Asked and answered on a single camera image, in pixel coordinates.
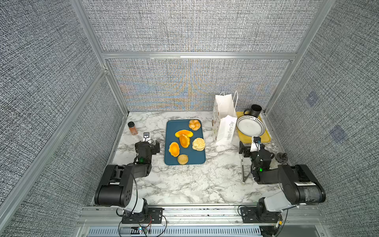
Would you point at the pale waffle-pattern round bread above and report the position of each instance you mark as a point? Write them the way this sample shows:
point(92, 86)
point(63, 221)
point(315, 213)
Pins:
point(198, 144)

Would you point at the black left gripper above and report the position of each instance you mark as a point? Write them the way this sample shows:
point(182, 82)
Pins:
point(155, 148)

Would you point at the small round brown bun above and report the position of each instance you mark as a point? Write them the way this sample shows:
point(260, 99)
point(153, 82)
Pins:
point(183, 159)

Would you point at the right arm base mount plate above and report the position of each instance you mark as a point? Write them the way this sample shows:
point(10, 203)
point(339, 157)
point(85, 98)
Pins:
point(252, 215)

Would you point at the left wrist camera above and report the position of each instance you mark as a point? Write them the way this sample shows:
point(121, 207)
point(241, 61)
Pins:
point(146, 136)

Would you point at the spice jar with black lid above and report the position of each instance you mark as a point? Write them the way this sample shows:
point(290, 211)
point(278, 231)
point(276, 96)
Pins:
point(132, 128)

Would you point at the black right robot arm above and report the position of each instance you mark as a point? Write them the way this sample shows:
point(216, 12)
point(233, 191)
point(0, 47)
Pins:
point(298, 186)

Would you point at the knotted braided bread roll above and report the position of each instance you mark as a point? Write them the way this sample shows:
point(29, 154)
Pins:
point(194, 124)

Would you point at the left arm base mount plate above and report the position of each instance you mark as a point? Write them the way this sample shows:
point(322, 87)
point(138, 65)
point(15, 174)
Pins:
point(152, 215)

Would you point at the teal rectangular tray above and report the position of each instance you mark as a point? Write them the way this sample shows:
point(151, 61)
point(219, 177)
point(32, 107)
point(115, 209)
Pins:
point(195, 157)

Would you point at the metal tongs with silicone tips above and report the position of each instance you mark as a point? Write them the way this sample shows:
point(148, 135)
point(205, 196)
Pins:
point(246, 165)

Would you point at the white paper gift bag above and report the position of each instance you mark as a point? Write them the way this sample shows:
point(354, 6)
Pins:
point(224, 118)

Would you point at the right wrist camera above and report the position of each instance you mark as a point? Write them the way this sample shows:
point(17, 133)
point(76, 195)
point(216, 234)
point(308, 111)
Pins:
point(256, 143)

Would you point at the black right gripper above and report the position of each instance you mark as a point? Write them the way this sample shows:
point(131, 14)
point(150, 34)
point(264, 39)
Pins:
point(242, 148)

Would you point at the black mug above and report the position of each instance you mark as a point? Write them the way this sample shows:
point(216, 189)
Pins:
point(254, 111)

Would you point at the clear jar with black lid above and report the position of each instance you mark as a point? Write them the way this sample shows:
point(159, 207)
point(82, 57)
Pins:
point(281, 158)

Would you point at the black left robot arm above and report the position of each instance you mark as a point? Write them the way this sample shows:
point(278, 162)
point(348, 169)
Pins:
point(118, 186)

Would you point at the aluminium front rail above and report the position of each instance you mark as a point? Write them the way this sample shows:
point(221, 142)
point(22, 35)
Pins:
point(208, 220)

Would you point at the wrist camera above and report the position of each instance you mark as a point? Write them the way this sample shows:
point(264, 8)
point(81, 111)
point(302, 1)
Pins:
point(256, 143)
point(146, 136)

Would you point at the white bowl with patterned rim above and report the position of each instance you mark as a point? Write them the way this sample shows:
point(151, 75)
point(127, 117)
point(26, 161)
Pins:
point(250, 126)

